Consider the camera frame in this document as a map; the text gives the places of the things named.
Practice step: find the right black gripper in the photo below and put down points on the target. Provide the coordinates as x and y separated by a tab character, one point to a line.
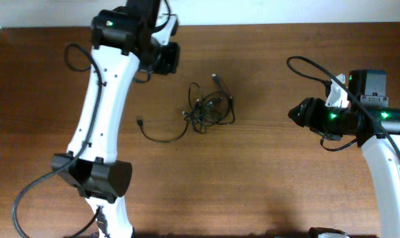
309	113

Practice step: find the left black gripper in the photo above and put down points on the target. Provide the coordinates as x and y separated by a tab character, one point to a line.
170	58

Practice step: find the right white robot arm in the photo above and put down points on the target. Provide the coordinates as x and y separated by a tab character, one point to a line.
376	128

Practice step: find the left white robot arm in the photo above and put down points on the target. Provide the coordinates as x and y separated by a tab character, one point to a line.
124	41

